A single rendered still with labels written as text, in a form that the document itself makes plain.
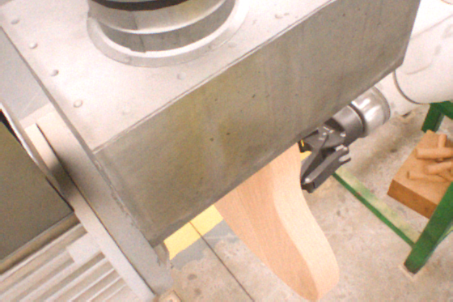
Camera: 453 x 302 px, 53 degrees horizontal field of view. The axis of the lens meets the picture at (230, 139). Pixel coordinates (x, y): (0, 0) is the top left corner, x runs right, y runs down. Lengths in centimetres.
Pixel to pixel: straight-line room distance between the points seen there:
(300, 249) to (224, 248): 125
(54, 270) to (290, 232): 31
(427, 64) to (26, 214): 57
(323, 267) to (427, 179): 127
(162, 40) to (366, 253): 165
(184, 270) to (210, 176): 152
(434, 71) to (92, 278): 54
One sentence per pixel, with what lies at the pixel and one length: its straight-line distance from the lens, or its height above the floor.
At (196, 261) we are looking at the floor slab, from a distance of 187.
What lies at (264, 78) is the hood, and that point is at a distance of 32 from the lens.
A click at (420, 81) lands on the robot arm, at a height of 118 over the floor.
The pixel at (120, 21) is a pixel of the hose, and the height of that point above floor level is 156.
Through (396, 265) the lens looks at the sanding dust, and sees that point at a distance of 189.
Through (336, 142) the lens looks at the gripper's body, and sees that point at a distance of 78.
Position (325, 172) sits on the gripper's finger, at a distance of 75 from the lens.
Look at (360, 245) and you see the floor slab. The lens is 189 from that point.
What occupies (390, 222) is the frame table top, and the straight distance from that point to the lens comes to 171.
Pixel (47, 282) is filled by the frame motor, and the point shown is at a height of 133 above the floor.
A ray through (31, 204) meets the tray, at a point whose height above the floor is 142.
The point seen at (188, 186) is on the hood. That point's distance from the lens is 35.
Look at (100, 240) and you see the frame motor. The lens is 46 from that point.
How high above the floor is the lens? 173
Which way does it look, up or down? 54 degrees down
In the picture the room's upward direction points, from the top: 10 degrees counter-clockwise
